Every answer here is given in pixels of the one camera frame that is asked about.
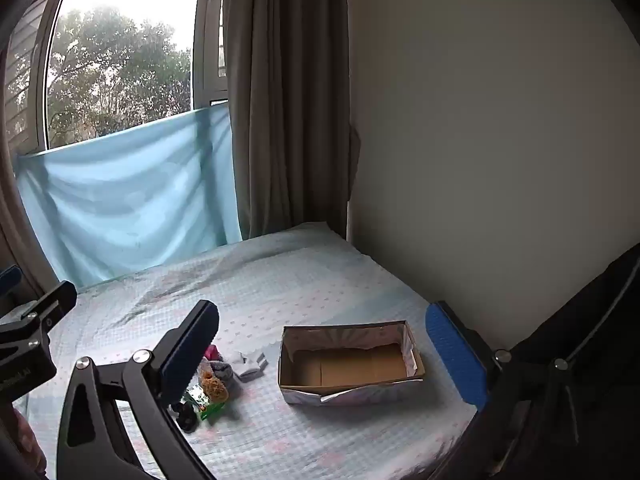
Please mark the grey fluffy sock ball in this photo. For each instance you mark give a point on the grey fluffy sock ball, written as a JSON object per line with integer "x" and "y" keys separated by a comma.
{"x": 221, "y": 370}

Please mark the cardboard box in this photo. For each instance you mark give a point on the cardboard box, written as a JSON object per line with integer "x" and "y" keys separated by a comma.
{"x": 350, "y": 365}

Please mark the small pink case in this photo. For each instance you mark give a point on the small pink case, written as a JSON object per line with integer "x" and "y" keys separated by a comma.
{"x": 212, "y": 352}

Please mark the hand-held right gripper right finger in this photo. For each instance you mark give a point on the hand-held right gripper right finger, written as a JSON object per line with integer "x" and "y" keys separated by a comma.
{"x": 455, "y": 355}

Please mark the person's left forearm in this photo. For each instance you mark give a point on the person's left forearm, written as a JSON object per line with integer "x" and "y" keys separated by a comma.
{"x": 17, "y": 440}

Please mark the green tissue packet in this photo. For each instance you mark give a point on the green tissue packet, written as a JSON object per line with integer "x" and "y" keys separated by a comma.
{"x": 207, "y": 410}

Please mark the light blue cloth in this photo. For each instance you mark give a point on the light blue cloth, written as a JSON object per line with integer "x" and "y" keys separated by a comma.
{"x": 130, "y": 195}

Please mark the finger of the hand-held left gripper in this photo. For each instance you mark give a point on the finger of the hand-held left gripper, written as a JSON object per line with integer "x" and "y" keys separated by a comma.
{"x": 10, "y": 277}
{"x": 52, "y": 300}

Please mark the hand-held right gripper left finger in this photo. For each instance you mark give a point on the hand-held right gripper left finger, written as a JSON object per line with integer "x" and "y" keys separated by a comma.
{"x": 187, "y": 355}

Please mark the brown plush toy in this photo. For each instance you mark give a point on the brown plush toy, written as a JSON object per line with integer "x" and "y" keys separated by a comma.
{"x": 215, "y": 387}

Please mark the checked light blue bed sheet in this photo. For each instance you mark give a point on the checked light blue bed sheet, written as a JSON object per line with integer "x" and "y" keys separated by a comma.
{"x": 310, "y": 280}

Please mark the white sock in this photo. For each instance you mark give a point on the white sock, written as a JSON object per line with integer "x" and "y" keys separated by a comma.
{"x": 247, "y": 367}

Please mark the black fuzzy item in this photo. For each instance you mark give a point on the black fuzzy item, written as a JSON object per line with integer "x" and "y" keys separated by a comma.
{"x": 187, "y": 417}

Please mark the brown curtain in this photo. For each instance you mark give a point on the brown curtain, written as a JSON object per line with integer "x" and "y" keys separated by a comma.
{"x": 285, "y": 90}

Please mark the window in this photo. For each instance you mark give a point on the window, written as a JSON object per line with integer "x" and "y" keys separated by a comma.
{"x": 120, "y": 60}

